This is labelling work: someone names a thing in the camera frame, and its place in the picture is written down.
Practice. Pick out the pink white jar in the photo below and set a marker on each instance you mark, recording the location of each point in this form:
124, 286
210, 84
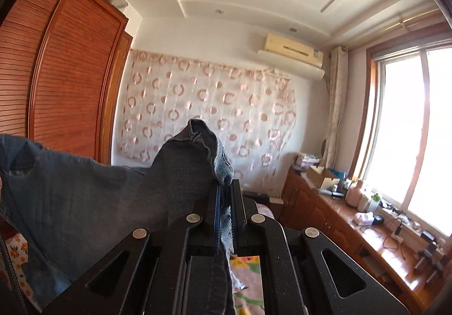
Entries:
355, 194

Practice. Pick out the grey box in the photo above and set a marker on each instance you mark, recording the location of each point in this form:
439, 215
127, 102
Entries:
118, 0

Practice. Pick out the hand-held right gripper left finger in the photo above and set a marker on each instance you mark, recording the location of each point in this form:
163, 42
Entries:
216, 219

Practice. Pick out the wooden-framed window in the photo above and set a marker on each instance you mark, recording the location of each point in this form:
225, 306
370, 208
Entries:
399, 124

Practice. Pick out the wooden side cabinet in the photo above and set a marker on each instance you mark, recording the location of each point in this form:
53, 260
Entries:
310, 205

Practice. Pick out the cardboard box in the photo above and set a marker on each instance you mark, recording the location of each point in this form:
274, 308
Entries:
317, 175

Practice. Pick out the beige window curtain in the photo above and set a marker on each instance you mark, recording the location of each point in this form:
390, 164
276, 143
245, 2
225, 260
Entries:
337, 96

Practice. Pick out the stack of papers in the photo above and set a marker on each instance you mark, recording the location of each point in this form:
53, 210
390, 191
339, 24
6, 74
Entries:
307, 161

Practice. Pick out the wall air conditioner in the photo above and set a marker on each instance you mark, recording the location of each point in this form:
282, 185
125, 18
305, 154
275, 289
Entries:
293, 48

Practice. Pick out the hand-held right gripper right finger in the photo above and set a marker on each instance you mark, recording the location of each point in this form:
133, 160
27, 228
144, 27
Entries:
237, 202

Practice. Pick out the circle-patterned wall cloth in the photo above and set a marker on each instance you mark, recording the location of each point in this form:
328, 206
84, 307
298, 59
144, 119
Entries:
197, 96

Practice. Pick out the wooden louvered wardrobe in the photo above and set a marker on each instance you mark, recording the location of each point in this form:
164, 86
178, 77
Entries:
70, 71

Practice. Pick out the blue denim pants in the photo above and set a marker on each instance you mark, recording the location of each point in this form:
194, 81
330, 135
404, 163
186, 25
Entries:
106, 194

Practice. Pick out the green-capped bottle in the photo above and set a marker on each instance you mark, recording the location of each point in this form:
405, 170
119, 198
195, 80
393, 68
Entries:
374, 202

